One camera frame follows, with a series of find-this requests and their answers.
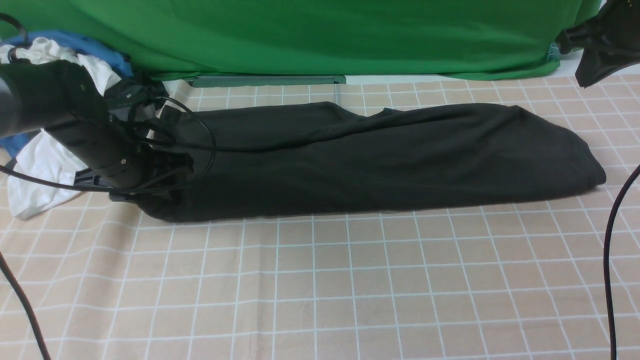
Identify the blue crumpled shirt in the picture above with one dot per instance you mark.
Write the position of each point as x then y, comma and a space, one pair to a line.
95, 50

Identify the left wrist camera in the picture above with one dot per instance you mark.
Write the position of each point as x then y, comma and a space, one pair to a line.
111, 145

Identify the dark gray long-sleeve shirt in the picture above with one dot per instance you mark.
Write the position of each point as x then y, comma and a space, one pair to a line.
318, 158

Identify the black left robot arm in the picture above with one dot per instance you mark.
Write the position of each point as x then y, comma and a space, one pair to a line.
67, 135

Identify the dark teal crumpled shirt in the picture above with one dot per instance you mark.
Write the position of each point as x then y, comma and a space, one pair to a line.
136, 98

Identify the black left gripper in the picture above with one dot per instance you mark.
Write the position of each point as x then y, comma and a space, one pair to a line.
150, 173

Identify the beige grid tablecloth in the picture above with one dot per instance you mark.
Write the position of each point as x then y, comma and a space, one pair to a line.
516, 281

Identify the green backdrop cloth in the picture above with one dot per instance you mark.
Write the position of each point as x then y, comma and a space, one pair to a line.
484, 40

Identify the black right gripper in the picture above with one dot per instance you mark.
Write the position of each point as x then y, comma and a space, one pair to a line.
610, 41

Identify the white crumpled shirt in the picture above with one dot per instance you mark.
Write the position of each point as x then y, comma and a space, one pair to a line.
43, 157

